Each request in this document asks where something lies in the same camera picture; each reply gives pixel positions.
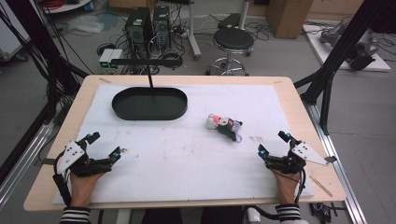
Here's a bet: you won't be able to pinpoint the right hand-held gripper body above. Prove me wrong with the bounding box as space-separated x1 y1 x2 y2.
264 139 338 175

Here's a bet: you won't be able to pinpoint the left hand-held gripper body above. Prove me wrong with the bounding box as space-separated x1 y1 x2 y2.
52 140 115 178

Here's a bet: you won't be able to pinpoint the small plush toy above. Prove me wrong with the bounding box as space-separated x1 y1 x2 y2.
205 112 244 144

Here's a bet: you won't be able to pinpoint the black oval tray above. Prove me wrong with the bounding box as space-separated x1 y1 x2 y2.
111 86 189 122

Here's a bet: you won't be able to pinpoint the person's left hand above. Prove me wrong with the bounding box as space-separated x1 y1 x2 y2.
68 172 106 208

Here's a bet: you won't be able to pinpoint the person's right hand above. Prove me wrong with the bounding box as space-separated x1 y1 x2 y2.
269 168 302 206

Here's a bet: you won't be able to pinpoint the thin wooden stick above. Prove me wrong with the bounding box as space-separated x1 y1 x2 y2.
308 175 333 198

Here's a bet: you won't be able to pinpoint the electronic parts on floor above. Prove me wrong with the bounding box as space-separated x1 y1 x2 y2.
308 202 347 224

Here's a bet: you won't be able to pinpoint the white table leg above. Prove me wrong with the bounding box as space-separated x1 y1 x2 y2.
115 208 134 224

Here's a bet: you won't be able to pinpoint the white foam mat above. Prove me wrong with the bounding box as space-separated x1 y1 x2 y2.
51 82 316 205

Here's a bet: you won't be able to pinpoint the person's right leg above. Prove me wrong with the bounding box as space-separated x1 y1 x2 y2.
200 206 245 224

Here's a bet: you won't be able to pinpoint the person's leg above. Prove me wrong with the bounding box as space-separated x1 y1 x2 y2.
141 207 184 224
200 206 245 224

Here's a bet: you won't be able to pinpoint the person's left leg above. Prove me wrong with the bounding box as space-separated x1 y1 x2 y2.
141 207 184 224

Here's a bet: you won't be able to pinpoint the white power box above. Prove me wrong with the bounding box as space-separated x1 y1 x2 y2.
98 48 115 69
108 49 124 70

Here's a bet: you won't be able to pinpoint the white floor board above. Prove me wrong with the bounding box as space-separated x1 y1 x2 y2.
302 23 392 73

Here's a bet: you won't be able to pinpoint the black round stool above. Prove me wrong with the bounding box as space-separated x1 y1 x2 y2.
206 26 256 77

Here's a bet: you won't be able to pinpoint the clear plastic bag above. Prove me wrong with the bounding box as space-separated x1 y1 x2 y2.
65 14 106 35

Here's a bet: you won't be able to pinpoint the grey robot equipment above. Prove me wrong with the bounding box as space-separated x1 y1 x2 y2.
319 21 380 72

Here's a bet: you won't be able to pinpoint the black computer tower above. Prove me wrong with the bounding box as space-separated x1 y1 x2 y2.
123 6 154 60
151 5 172 51

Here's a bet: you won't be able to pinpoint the cardboard box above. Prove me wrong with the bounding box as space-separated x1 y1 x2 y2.
264 0 315 40

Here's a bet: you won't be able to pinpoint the black floor pedal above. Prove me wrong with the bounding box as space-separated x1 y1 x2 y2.
217 12 242 30

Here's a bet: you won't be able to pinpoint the white metal desk leg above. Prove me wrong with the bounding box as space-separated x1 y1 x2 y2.
186 0 203 61

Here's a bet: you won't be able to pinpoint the aluminium rail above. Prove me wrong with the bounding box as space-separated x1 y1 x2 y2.
303 99 369 224
0 121 56 207

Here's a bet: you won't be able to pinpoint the black camera stand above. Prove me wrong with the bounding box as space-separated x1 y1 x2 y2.
109 57 184 98

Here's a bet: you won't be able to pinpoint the black frame post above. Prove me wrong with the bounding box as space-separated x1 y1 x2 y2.
0 0 91 185
293 0 396 135

